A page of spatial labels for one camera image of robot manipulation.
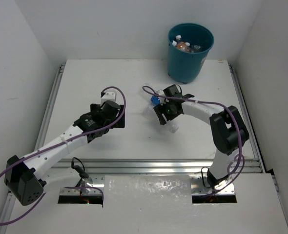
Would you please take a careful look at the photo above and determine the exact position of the clear bottle diagonal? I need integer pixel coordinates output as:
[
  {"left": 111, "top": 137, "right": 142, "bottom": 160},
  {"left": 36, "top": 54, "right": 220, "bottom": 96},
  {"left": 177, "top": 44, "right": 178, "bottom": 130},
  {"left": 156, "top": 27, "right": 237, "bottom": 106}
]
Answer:
[{"left": 143, "top": 104, "right": 179, "bottom": 133}]

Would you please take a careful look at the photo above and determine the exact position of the clear bottle front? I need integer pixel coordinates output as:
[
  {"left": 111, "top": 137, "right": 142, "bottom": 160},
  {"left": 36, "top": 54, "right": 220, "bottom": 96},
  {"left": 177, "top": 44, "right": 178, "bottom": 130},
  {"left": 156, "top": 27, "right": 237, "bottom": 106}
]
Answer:
[{"left": 191, "top": 45, "right": 202, "bottom": 53}]

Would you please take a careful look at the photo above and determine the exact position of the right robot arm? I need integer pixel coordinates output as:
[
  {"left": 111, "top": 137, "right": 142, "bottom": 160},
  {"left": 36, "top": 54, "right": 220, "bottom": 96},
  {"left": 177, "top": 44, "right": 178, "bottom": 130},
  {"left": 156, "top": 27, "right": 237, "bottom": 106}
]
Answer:
[{"left": 152, "top": 84, "right": 249, "bottom": 189}]

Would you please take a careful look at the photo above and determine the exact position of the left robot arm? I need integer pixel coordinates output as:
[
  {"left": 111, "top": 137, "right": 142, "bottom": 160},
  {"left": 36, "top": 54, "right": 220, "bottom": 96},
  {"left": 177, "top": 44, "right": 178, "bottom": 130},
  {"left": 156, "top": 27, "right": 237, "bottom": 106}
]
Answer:
[{"left": 4, "top": 100, "right": 125, "bottom": 206}]

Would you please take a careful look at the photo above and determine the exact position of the teal plastic bin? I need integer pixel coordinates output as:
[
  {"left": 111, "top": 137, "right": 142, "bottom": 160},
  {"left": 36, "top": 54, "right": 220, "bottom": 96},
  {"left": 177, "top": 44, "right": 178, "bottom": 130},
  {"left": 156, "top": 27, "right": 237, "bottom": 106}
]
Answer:
[{"left": 167, "top": 23, "right": 214, "bottom": 83}]

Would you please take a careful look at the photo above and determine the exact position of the blue label bottle back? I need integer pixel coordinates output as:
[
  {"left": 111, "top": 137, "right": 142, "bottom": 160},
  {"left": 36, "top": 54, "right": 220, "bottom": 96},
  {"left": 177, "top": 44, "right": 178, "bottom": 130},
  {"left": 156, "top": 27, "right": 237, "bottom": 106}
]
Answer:
[{"left": 142, "top": 83, "right": 160, "bottom": 106}]

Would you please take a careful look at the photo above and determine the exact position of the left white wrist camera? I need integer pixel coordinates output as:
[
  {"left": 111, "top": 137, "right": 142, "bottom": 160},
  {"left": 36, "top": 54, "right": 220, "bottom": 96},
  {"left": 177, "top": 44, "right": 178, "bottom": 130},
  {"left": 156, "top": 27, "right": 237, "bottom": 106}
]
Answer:
[{"left": 100, "top": 91, "right": 117, "bottom": 105}]

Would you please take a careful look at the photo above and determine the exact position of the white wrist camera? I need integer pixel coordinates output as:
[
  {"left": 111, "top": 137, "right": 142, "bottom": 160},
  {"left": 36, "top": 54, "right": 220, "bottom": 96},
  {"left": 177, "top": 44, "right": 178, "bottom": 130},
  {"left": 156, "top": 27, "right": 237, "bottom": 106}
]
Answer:
[
  {"left": 100, "top": 91, "right": 117, "bottom": 105},
  {"left": 157, "top": 89, "right": 165, "bottom": 103}
]

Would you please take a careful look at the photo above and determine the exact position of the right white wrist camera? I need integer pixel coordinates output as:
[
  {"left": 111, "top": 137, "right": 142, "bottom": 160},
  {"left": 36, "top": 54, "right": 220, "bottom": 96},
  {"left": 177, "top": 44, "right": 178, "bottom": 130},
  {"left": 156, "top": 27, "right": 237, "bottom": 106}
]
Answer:
[{"left": 157, "top": 89, "right": 165, "bottom": 103}]

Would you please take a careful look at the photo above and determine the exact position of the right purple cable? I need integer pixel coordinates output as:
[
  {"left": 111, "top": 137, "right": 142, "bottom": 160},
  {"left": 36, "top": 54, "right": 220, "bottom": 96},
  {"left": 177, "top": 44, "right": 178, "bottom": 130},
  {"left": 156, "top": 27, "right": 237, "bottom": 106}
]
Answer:
[{"left": 142, "top": 85, "right": 245, "bottom": 195}]

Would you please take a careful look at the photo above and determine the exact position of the purple cable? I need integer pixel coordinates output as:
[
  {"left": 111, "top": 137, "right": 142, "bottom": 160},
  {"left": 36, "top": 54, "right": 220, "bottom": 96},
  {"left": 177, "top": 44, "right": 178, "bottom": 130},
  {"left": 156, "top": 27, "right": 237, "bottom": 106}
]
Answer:
[
  {"left": 0, "top": 86, "right": 127, "bottom": 226},
  {"left": 142, "top": 85, "right": 245, "bottom": 195}
]

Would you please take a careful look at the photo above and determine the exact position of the aluminium frame rail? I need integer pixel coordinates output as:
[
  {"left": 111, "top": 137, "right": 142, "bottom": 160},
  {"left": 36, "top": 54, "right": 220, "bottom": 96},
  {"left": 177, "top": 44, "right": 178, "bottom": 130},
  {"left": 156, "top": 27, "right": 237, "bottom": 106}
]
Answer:
[{"left": 6, "top": 59, "right": 288, "bottom": 234}]

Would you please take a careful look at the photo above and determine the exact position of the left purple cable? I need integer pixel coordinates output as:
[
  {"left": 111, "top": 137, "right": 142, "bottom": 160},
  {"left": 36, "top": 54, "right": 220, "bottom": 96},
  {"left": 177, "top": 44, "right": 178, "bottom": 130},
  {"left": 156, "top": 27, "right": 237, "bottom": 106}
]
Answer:
[{"left": 0, "top": 86, "right": 127, "bottom": 226}]

